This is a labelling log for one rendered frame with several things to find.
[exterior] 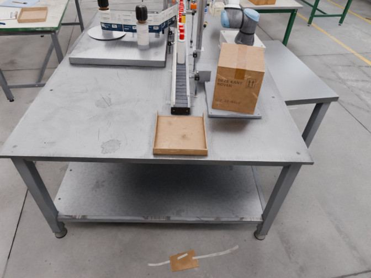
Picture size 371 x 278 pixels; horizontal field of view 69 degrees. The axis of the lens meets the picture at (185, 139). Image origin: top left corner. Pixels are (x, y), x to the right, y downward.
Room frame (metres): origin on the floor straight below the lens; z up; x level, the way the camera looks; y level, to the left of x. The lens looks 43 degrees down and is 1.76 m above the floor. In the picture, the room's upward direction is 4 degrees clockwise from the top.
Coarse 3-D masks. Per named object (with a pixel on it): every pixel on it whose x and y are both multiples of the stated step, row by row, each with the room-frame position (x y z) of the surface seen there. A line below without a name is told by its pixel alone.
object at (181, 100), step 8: (184, 32) 2.30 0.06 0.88; (176, 56) 1.84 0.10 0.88; (176, 64) 1.72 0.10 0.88; (184, 64) 1.73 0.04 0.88; (176, 72) 1.60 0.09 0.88; (184, 72) 1.61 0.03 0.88; (176, 80) 1.51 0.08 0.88; (184, 80) 1.51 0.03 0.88; (176, 88) 1.41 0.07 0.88; (184, 88) 1.41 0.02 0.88; (176, 96) 1.32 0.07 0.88; (184, 96) 1.33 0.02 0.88; (176, 104) 1.24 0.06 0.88; (184, 104) 1.25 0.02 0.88
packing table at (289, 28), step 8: (240, 0) 3.74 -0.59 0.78; (280, 0) 3.85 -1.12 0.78; (288, 0) 3.87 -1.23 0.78; (248, 8) 3.48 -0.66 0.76; (256, 8) 3.50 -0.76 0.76; (264, 8) 3.52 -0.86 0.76; (272, 8) 3.55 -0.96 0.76; (280, 8) 3.57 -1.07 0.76; (288, 8) 3.60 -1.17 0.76; (296, 8) 3.63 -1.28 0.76; (288, 24) 3.69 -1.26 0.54; (288, 32) 3.67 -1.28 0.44
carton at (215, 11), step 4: (216, 4) 2.62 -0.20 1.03; (220, 4) 2.62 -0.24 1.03; (212, 8) 2.58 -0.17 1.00; (216, 8) 2.53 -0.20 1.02; (220, 8) 2.54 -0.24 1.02; (212, 12) 2.57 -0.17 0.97; (216, 12) 2.53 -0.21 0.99; (220, 12) 2.54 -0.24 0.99; (216, 16) 2.53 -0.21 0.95; (220, 16) 2.54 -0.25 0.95
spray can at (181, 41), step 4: (180, 36) 1.73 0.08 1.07; (180, 40) 1.73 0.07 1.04; (184, 40) 1.74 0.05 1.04; (180, 44) 1.72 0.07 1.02; (184, 44) 1.73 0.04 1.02; (180, 48) 1.72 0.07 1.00; (184, 48) 1.73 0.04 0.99; (180, 52) 1.72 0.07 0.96; (184, 52) 1.74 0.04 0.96; (180, 56) 1.72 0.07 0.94; (184, 56) 1.74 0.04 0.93; (180, 60) 1.72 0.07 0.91; (184, 60) 1.75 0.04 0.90
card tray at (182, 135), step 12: (156, 120) 1.10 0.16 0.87; (168, 120) 1.15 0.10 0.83; (180, 120) 1.16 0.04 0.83; (192, 120) 1.16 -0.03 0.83; (204, 120) 1.13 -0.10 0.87; (156, 132) 1.04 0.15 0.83; (168, 132) 1.05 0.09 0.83; (180, 132) 1.06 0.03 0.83; (192, 132) 1.06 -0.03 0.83; (204, 132) 1.06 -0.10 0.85; (156, 144) 0.96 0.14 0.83; (168, 144) 0.96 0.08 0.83; (180, 144) 0.97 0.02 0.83; (192, 144) 0.97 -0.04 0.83; (204, 144) 0.98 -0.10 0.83
